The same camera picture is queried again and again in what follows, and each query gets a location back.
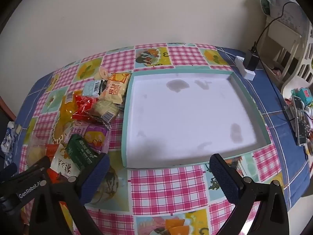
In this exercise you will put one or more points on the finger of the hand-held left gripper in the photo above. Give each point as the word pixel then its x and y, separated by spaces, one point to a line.
pixel 29 178
pixel 8 170

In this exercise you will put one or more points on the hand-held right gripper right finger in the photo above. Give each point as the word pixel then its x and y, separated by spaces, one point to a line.
pixel 223 176

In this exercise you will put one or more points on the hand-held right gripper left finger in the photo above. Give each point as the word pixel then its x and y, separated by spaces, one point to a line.
pixel 97 173

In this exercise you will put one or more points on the green snack packet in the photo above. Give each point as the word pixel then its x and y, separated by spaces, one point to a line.
pixel 82 151

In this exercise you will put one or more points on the white packet black characters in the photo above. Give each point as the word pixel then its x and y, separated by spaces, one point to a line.
pixel 61 164

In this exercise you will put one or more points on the purple swiss roll packet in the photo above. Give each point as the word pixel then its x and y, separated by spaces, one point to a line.
pixel 94 135

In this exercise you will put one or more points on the clear round pastry packet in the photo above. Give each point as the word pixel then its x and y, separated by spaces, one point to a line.
pixel 104 107

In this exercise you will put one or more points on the yellow orange snack packet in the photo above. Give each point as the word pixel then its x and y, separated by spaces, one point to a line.
pixel 64 112

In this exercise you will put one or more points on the red clear snack packet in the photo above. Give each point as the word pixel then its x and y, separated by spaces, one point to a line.
pixel 84 104

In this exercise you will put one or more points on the teal shallow cardboard box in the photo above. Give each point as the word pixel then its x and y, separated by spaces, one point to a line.
pixel 183 117

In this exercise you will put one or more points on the light blue snack packet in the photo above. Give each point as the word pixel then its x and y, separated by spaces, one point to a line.
pixel 91 88

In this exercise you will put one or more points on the cream orange swiss roll packet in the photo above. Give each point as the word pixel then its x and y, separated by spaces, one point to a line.
pixel 115 88

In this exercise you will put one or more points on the small cream pastry packet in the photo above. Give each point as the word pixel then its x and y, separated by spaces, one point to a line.
pixel 102 73

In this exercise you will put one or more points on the crumpled blue white wrapper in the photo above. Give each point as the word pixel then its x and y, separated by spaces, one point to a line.
pixel 9 137

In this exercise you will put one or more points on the small white block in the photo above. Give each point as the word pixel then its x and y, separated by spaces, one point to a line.
pixel 18 128

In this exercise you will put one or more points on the printed checkered tablecloth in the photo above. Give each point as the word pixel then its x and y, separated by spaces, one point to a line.
pixel 166 186

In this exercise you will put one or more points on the teal toy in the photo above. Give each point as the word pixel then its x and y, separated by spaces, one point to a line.
pixel 304 94

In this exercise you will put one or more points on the black charger adapter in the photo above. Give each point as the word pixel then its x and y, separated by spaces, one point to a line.
pixel 250 61

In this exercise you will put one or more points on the white lattice plastic chair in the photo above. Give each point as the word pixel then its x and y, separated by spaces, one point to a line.
pixel 305 68

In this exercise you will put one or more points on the grey cloth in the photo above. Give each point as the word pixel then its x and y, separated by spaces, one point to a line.
pixel 291 12

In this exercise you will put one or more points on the green patterned bag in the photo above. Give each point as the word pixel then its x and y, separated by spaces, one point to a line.
pixel 266 1

